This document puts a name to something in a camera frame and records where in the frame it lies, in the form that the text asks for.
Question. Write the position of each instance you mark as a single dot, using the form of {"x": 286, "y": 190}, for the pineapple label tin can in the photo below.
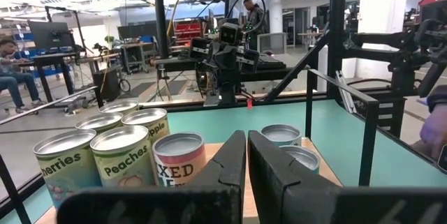
{"x": 146, "y": 119}

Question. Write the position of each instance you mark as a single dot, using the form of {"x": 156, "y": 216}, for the tomatoes label tin can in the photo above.
{"x": 99, "y": 122}

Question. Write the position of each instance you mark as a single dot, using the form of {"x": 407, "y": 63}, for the peaches label tin can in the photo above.
{"x": 122, "y": 161}

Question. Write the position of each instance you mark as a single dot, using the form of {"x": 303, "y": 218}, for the black box on floor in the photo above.
{"x": 106, "y": 84}

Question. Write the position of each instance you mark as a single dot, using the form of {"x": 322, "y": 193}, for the red parts bin rack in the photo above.
{"x": 188, "y": 30}

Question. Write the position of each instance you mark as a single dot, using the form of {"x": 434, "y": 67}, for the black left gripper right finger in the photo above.
{"x": 272, "y": 182}

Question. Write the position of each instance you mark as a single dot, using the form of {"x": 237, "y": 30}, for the red tag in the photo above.
{"x": 249, "y": 103}

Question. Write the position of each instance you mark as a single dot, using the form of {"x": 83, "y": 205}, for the short orange slices tin can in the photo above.
{"x": 305, "y": 159}

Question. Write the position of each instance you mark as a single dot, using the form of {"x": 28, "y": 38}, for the mixed fruit label tin can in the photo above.
{"x": 178, "y": 161}

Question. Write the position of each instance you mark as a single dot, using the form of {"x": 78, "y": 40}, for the carrot picture tin can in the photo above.
{"x": 281, "y": 135}

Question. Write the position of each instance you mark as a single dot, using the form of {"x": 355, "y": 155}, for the wooden shelf with black frame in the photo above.
{"x": 369, "y": 140}

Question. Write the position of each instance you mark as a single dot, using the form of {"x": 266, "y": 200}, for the black computer monitor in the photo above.
{"x": 49, "y": 35}

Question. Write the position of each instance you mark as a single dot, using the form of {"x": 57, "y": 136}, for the black background robot arm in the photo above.
{"x": 401, "y": 56}

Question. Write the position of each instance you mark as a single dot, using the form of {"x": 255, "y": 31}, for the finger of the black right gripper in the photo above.
{"x": 232, "y": 60}
{"x": 222, "y": 60}

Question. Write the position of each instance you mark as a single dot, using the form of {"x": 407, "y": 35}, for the grey workbench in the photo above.
{"x": 136, "y": 54}

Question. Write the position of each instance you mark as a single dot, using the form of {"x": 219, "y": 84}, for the cherries label tin can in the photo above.
{"x": 66, "y": 168}

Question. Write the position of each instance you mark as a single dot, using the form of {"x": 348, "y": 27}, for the person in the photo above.
{"x": 434, "y": 130}
{"x": 14, "y": 74}
{"x": 255, "y": 18}

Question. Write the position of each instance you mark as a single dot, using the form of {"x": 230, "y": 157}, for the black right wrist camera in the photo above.
{"x": 229, "y": 35}

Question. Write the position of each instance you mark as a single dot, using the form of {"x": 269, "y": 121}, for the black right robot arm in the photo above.
{"x": 227, "y": 89}

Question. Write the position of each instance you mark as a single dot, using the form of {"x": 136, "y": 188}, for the black desk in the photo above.
{"x": 52, "y": 58}

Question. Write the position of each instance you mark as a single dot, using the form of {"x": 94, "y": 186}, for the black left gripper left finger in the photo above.
{"x": 227, "y": 168}

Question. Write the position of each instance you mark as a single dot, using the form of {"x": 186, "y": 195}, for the green yellow label tin can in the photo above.
{"x": 118, "y": 107}

